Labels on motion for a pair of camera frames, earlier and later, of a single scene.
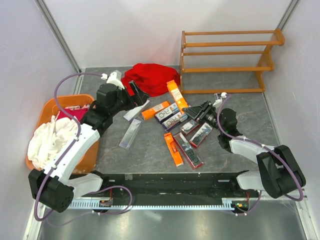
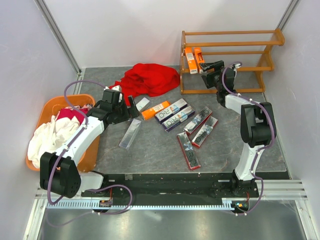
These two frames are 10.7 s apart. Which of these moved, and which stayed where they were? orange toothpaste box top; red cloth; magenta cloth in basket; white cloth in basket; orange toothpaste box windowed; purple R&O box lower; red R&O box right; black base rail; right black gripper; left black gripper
Moved: right black gripper; left black gripper; orange toothpaste box windowed
Stayed: red cloth; magenta cloth in basket; black base rail; orange toothpaste box top; red R&O box right; purple R&O box lower; white cloth in basket
